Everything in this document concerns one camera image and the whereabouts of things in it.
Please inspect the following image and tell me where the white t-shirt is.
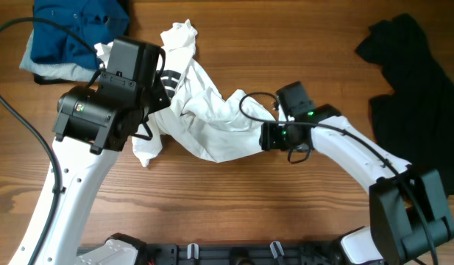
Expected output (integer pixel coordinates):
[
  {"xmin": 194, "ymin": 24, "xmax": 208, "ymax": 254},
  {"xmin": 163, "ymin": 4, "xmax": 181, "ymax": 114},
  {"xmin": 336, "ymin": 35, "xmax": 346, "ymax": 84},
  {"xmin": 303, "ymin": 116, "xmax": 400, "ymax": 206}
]
[{"xmin": 132, "ymin": 21, "xmax": 273, "ymax": 166}]

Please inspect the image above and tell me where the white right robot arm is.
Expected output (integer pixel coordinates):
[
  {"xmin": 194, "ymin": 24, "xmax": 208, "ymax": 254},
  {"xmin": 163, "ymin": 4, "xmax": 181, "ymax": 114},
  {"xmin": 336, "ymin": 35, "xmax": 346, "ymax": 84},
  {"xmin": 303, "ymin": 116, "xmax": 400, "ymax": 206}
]
[{"xmin": 260, "ymin": 105, "xmax": 454, "ymax": 264}]

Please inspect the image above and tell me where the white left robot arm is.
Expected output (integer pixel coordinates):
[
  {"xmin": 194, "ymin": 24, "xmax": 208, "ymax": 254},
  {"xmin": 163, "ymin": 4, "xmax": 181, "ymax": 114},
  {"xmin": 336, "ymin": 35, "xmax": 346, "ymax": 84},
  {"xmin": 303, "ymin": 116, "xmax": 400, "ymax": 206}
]
[{"xmin": 10, "ymin": 71, "xmax": 170, "ymax": 264}]

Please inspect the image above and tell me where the folded light grey shirt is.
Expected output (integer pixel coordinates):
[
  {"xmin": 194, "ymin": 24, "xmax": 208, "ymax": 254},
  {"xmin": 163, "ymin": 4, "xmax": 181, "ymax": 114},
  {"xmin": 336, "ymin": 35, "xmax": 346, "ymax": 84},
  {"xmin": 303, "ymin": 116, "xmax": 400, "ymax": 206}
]
[{"xmin": 19, "ymin": 32, "xmax": 95, "ymax": 82}]

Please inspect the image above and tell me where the folded black garment under pile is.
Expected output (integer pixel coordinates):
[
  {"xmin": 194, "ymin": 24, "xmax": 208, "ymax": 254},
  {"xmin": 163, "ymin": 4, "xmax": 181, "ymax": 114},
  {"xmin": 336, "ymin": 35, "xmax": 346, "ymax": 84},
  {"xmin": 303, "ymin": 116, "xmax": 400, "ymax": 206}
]
[{"xmin": 33, "ymin": 0, "xmax": 130, "ymax": 85}]

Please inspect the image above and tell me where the crumpled black garment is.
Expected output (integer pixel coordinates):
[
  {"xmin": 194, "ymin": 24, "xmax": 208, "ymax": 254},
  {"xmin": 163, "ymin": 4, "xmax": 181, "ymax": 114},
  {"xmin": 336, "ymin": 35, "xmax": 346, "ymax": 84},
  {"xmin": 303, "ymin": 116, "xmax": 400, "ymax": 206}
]
[{"xmin": 355, "ymin": 14, "xmax": 454, "ymax": 195}]

